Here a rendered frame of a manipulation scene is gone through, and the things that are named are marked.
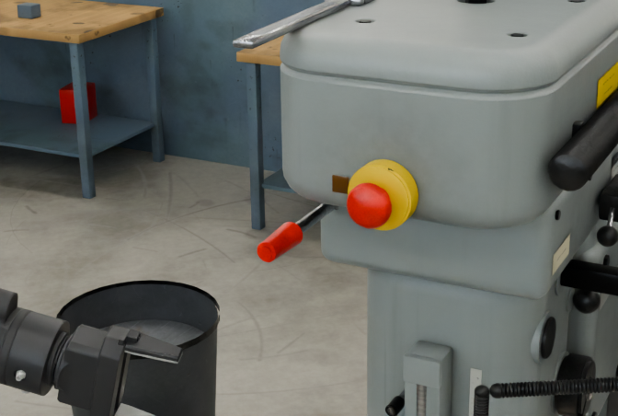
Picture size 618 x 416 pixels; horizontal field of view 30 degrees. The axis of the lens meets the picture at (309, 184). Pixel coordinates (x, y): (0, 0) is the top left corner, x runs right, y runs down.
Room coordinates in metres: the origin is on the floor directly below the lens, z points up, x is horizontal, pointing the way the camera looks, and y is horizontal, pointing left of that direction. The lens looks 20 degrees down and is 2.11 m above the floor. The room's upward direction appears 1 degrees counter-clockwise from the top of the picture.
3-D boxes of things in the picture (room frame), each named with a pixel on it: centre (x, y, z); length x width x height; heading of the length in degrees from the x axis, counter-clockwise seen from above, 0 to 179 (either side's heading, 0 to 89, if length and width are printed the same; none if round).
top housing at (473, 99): (1.16, -0.18, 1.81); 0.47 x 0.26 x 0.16; 153
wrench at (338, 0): (1.06, 0.00, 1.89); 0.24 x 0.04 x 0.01; 154
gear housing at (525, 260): (1.18, -0.19, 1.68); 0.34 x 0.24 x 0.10; 153
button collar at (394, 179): (0.94, -0.06, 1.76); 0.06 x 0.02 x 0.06; 63
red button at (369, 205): (0.92, -0.05, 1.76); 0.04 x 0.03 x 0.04; 63
